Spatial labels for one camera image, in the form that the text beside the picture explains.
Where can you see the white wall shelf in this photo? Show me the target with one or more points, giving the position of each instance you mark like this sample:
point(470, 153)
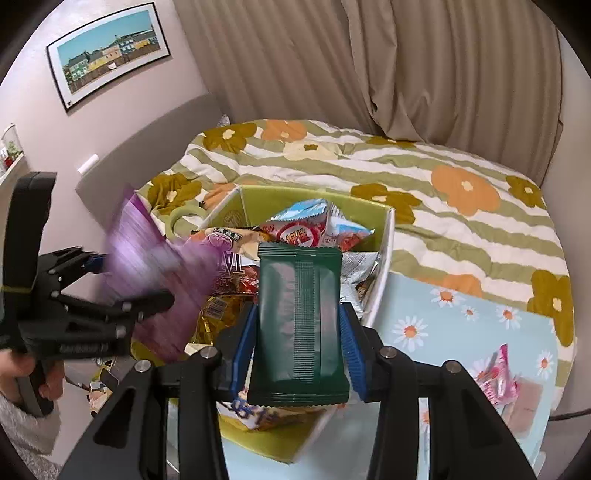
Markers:
point(9, 157)

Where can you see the light blue snack packet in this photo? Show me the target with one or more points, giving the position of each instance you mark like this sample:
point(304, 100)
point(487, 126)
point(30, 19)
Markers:
point(304, 210)

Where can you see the person's left forearm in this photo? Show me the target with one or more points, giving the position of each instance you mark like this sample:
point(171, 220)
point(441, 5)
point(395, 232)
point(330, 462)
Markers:
point(23, 429)

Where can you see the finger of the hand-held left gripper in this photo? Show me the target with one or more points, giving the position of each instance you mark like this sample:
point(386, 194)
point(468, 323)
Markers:
point(74, 263)
point(115, 310)

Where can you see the green tape roll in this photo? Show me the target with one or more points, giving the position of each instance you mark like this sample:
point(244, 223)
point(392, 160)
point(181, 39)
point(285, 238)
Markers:
point(178, 226)

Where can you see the silver snack packet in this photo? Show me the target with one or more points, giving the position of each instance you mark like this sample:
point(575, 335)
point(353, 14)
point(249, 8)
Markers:
point(360, 272)

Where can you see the striped floral blanket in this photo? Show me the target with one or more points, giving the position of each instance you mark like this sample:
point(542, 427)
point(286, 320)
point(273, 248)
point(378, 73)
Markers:
point(461, 240)

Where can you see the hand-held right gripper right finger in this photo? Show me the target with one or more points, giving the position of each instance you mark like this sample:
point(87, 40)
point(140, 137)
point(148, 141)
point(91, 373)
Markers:
point(353, 355)

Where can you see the small pink white packet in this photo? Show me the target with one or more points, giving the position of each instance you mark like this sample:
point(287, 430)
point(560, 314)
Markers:
point(496, 374)

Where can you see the green cardboard box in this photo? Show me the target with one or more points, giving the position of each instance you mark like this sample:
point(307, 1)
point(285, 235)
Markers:
point(258, 203)

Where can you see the pale brown packet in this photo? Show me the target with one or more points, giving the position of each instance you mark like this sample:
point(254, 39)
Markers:
point(526, 404)

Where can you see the white wall switch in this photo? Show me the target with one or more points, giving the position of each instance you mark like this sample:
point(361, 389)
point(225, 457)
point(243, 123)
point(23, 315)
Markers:
point(87, 165)

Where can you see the framed wall picture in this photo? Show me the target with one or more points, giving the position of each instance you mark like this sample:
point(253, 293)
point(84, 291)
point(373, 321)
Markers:
point(111, 50)

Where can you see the purple snack packet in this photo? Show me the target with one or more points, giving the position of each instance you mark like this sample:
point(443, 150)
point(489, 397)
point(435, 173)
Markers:
point(152, 258)

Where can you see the grey headboard panel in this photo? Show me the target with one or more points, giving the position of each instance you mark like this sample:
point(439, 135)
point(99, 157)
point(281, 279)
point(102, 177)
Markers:
point(152, 147)

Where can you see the orange cream packet purple logo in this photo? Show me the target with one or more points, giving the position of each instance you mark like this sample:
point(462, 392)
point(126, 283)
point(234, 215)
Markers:
point(240, 240)

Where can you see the yellow packet blue letters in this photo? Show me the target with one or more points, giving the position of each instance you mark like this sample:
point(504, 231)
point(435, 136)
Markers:
point(258, 413)

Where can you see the dark green snack packet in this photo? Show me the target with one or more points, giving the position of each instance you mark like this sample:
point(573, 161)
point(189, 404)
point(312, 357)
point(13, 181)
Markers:
point(300, 323)

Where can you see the beige curtain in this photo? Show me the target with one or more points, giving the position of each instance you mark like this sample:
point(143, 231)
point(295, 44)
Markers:
point(323, 60)

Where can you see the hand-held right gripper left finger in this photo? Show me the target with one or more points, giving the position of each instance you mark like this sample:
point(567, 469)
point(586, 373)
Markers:
point(242, 350)

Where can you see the gold snack packet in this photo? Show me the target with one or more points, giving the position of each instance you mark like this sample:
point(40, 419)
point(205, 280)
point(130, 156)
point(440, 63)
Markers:
point(212, 314)

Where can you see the red round label snack packet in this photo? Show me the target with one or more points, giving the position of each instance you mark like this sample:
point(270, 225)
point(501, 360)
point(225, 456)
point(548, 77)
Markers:
point(295, 236)

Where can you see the person's left hand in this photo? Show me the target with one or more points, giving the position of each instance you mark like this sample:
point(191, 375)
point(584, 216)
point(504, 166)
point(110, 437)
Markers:
point(14, 371)

